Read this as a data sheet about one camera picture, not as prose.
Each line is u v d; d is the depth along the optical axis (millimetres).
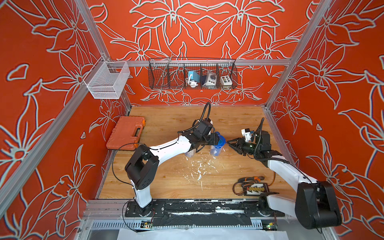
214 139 743
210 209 742
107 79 935
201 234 673
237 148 747
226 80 948
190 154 879
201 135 657
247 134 795
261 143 658
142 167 463
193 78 854
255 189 776
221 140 832
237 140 767
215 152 882
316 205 405
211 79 911
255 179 808
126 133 980
